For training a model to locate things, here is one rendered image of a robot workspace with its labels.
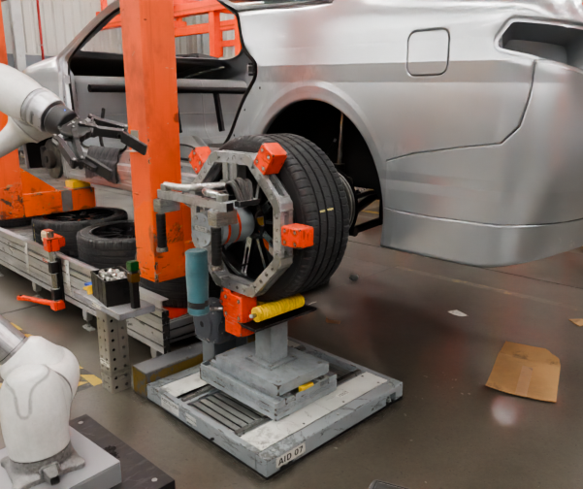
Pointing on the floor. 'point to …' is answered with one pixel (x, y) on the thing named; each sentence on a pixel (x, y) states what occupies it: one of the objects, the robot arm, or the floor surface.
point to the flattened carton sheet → (526, 372)
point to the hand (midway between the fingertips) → (125, 160)
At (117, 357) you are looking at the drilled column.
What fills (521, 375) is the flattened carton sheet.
